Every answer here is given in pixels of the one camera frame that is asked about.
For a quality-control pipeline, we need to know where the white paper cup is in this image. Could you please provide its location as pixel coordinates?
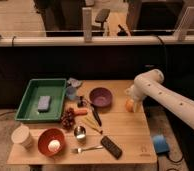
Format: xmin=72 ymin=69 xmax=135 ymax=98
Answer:
xmin=11 ymin=125 xmax=33 ymax=148

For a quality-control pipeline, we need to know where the green plastic tray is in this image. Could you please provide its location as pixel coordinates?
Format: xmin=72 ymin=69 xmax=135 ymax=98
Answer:
xmin=15 ymin=78 xmax=67 ymax=123

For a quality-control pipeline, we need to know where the white rail post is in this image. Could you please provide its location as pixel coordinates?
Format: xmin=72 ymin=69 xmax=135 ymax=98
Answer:
xmin=174 ymin=6 xmax=194 ymax=41
xmin=82 ymin=7 xmax=92 ymax=42

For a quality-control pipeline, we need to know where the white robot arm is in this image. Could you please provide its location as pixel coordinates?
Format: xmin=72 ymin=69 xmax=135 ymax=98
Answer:
xmin=125 ymin=69 xmax=194 ymax=130

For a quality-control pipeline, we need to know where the silver fork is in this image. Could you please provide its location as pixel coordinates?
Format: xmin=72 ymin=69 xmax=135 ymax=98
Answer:
xmin=71 ymin=145 xmax=104 ymax=154

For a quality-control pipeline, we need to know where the bunch of dark grapes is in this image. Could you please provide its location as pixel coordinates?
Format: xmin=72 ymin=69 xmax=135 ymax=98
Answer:
xmin=61 ymin=108 xmax=75 ymax=130

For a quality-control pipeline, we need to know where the orange apple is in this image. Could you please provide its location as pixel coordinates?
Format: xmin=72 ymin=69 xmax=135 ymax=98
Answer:
xmin=125 ymin=99 xmax=133 ymax=112

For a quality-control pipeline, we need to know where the white horizontal rail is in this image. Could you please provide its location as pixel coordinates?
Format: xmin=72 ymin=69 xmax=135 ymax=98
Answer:
xmin=0 ymin=35 xmax=194 ymax=47

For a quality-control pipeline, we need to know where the black office chair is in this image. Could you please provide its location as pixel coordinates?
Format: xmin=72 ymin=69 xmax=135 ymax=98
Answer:
xmin=92 ymin=8 xmax=110 ymax=32

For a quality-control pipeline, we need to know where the white egg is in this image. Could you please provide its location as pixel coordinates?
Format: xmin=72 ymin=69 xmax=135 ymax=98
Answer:
xmin=48 ymin=140 xmax=60 ymax=152

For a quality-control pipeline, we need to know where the white right rail post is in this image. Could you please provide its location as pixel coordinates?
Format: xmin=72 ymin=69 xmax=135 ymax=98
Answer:
xmin=174 ymin=6 xmax=194 ymax=41

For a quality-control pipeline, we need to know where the black marker pen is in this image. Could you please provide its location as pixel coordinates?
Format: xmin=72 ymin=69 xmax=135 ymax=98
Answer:
xmin=92 ymin=108 xmax=102 ymax=126

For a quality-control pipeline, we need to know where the small metal cup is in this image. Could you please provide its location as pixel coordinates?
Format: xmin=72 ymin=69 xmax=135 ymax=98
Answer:
xmin=74 ymin=126 xmax=86 ymax=140

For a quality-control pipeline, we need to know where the yellow banana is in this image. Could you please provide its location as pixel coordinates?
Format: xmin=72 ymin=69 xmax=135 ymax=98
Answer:
xmin=82 ymin=117 xmax=103 ymax=134

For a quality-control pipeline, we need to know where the grey blue sponge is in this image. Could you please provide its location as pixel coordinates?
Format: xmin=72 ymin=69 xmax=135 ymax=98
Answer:
xmin=37 ymin=96 xmax=51 ymax=112

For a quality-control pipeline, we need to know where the blue device on floor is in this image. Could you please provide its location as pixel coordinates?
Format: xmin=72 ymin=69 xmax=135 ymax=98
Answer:
xmin=152 ymin=135 xmax=170 ymax=154

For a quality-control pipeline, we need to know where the small dark bottle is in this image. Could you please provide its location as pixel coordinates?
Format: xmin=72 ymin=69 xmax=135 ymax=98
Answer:
xmin=77 ymin=96 xmax=85 ymax=108

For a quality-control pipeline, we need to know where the purple bowl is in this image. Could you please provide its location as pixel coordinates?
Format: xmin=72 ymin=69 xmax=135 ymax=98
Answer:
xmin=89 ymin=87 xmax=113 ymax=107

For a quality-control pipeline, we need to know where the red bowl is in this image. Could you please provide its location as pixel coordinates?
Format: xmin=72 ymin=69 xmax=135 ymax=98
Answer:
xmin=38 ymin=128 xmax=65 ymax=157

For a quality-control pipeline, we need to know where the orange carrot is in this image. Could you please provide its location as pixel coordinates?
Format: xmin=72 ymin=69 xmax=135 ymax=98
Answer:
xmin=74 ymin=109 xmax=88 ymax=116

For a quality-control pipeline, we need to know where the black remote control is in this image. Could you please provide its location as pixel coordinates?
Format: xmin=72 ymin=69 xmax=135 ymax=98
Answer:
xmin=100 ymin=136 xmax=122 ymax=159

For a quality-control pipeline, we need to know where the blue plastic cup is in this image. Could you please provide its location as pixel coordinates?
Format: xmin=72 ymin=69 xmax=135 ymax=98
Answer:
xmin=66 ymin=86 xmax=77 ymax=100

